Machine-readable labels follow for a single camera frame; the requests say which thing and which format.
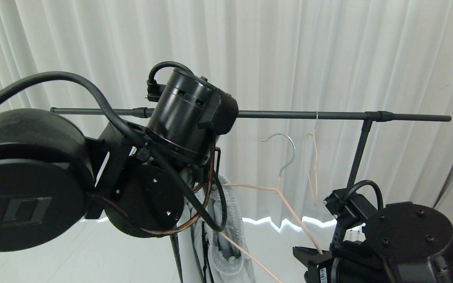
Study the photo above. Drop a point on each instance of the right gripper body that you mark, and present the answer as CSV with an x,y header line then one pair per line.
x,y
352,273

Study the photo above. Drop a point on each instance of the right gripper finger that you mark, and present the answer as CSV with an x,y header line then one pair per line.
x,y
309,255

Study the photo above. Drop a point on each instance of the pink clothes hanger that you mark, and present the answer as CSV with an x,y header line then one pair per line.
x,y
278,189
316,169

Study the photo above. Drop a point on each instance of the pale grey shorts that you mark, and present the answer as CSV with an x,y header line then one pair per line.
x,y
234,220

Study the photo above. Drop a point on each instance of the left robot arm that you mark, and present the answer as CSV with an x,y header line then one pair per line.
x,y
26,181

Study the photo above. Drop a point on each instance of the white laundry basket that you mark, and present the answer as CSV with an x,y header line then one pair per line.
x,y
355,235

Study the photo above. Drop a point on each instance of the black clothes rack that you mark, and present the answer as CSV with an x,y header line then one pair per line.
x,y
289,114

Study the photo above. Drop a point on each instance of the white curtain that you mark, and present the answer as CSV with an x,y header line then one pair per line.
x,y
289,51

